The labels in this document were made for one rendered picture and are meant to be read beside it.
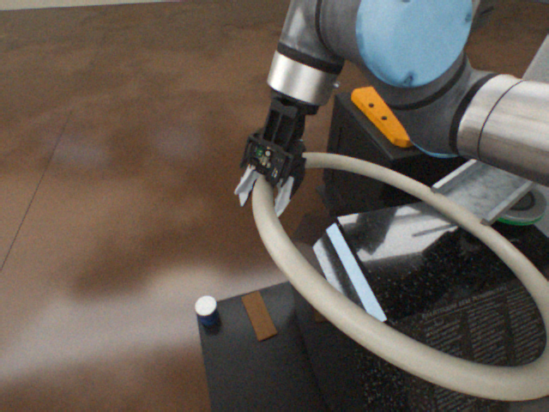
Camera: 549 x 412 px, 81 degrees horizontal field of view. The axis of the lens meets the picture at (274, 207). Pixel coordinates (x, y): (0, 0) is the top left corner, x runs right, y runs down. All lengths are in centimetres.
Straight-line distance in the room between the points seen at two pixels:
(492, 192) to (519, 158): 50
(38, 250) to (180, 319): 105
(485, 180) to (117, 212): 210
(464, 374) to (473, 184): 56
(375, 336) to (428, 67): 25
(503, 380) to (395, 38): 33
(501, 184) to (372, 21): 65
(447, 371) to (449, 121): 24
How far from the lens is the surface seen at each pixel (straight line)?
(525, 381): 43
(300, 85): 43
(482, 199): 83
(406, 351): 35
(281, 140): 46
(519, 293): 111
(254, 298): 177
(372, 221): 104
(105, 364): 186
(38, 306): 218
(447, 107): 39
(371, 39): 31
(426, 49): 33
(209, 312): 164
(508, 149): 37
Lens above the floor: 161
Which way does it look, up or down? 47 degrees down
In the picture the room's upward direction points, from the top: straight up
